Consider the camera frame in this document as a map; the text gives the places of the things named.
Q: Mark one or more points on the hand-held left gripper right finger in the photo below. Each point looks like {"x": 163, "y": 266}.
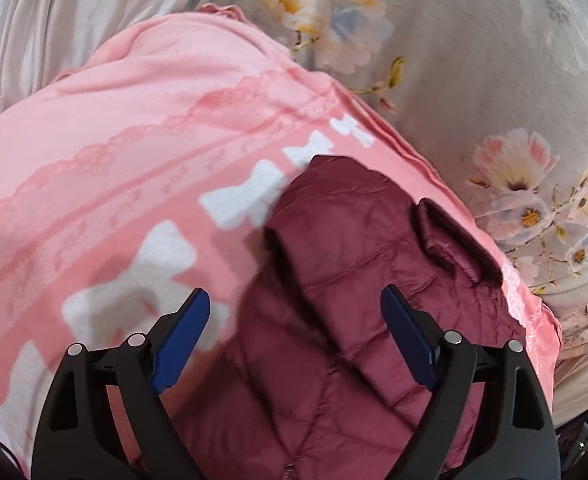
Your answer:
{"x": 407, "y": 331}

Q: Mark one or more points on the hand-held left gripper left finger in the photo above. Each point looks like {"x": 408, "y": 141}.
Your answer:
{"x": 182, "y": 341}

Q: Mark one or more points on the maroon quilted puffer jacket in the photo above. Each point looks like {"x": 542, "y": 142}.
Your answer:
{"x": 344, "y": 310}

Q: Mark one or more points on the pink printed blanket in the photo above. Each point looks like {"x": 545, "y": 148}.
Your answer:
{"x": 123, "y": 160}

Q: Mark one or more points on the grey floral bed sheet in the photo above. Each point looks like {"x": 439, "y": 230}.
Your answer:
{"x": 449, "y": 85}

